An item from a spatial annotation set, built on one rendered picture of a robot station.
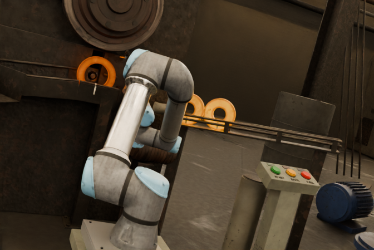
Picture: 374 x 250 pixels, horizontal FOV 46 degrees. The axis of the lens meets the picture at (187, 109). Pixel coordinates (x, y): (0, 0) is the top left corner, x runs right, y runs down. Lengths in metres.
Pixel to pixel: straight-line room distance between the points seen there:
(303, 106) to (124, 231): 3.28
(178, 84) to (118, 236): 0.53
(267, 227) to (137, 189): 0.67
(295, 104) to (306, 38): 5.90
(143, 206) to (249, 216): 0.68
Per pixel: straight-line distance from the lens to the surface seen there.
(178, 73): 1.50
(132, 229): 1.36
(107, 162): 1.36
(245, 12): 9.39
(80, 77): 2.15
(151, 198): 1.34
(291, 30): 10.02
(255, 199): 1.89
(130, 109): 1.44
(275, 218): 1.81
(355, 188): 3.60
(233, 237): 1.95
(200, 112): 2.13
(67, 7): 2.10
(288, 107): 4.48
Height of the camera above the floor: 0.92
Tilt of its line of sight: 6 degrees down
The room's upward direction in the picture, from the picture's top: 15 degrees clockwise
